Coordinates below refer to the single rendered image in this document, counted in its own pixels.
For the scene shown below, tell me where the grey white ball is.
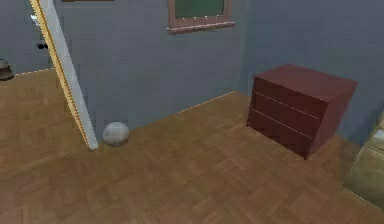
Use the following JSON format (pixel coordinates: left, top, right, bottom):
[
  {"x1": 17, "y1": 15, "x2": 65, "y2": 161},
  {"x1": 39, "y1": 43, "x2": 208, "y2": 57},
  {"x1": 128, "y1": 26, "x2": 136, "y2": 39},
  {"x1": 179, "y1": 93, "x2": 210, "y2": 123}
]
[{"x1": 102, "y1": 121, "x2": 131, "y2": 147}]

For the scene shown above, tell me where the pink framed window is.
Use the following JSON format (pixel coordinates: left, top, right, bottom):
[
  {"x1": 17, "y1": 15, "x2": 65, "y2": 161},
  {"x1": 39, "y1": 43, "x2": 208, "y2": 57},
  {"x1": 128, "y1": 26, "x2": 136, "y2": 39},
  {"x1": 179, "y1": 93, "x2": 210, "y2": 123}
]
[{"x1": 166, "y1": 0, "x2": 236, "y2": 36}]

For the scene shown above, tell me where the dark red chest of drawers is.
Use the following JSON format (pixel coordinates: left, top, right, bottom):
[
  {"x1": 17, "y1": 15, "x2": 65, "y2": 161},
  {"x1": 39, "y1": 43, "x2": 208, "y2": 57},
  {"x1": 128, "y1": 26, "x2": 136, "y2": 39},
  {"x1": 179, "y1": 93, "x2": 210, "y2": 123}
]
[{"x1": 246, "y1": 63, "x2": 359, "y2": 161}]

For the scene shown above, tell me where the white room door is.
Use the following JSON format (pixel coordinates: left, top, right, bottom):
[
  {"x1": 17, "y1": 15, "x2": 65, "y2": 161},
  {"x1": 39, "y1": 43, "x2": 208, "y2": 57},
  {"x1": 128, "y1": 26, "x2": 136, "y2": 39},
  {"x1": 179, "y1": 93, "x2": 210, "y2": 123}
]
[{"x1": 29, "y1": 0, "x2": 99, "y2": 151}]

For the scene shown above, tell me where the beige bed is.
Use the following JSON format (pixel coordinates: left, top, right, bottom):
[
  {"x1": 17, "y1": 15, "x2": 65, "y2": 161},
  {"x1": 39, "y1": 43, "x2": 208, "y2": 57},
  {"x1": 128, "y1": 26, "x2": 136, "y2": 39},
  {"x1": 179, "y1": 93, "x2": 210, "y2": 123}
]
[{"x1": 342, "y1": 111, "x2": 384, "y2": 212}]

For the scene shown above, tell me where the dark round object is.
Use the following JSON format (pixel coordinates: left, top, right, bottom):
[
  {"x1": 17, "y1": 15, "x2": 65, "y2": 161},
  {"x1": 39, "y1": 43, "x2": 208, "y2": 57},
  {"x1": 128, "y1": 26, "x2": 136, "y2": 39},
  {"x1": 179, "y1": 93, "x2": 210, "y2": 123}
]
[{"x1": 0, "y1": 58, "x2": 15, "y2": 82}]

